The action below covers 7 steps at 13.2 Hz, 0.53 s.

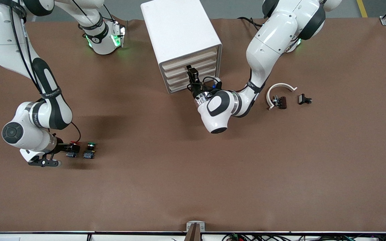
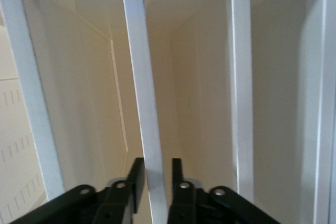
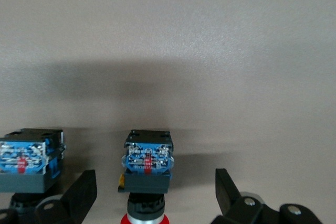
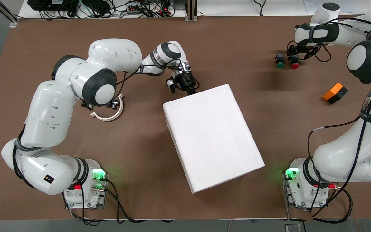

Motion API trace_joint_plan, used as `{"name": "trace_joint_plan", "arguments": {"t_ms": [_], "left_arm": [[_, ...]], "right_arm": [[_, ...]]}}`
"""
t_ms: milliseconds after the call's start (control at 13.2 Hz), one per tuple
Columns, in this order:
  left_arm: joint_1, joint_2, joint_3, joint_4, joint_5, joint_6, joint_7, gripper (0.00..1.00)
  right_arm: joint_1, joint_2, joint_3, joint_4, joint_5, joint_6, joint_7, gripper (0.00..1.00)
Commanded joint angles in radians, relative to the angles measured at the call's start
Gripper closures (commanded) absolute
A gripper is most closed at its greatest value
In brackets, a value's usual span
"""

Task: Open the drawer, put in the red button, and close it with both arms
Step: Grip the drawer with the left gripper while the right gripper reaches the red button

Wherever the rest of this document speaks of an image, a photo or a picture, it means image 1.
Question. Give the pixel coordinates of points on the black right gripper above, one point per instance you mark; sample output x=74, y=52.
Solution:
x=63, y=147

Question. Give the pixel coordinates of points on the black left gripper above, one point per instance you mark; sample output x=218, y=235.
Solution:
x=196, y=88

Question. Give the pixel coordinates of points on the red push button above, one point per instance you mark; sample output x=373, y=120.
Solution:
x=72, y=154

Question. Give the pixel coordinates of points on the white plastic drawer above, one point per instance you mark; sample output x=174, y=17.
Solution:
x=179, y=85
x=206, y=54
x=209, y=68
x=209, y=61

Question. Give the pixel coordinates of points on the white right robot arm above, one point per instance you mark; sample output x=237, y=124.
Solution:
x=22, y=110

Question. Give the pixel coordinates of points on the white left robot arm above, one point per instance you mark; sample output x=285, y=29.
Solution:
x=270, y=43

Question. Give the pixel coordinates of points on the green push button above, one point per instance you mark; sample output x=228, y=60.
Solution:
x=89, y=154

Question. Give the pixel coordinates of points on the white drawer cabinet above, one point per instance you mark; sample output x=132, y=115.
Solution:
x=179, y=30

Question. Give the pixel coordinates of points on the white curved plastic piece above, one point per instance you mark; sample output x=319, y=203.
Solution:
x=280, y=85

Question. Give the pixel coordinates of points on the brown table cover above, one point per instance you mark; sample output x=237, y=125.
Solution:
x=213, y=167

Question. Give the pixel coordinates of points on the black small component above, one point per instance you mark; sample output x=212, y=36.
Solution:
x=302, y=99

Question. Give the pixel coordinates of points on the white table edge rail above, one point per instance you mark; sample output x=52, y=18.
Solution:
x=129, y=237

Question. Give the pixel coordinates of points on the brown post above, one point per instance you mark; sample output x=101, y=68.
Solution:
x=193, y=234

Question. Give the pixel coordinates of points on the grey metal bracket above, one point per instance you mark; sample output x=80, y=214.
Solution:
x=202, y=227

